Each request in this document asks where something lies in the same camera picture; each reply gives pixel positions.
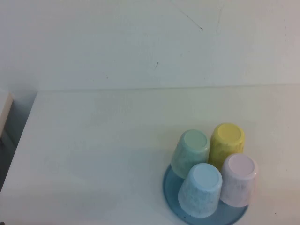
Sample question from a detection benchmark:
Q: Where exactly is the yellow marbled plastic cup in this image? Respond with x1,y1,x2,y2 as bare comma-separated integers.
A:
208,122,246,173

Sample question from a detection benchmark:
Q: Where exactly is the blue marbled plastic cup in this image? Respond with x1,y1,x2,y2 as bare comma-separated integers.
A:
178,163,223,218

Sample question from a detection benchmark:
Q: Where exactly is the blue round cup stand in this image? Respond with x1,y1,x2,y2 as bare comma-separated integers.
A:
162,163,249,225

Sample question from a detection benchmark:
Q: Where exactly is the pink marbled plastic cup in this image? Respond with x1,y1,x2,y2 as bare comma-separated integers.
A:
220,153,260,208

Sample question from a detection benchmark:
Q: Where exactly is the green marbled plastic cup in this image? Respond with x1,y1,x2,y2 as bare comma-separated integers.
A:
170,129,211,179

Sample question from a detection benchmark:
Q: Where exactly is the beige furniture edge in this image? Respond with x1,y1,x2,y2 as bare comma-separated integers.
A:
0,90,14,141

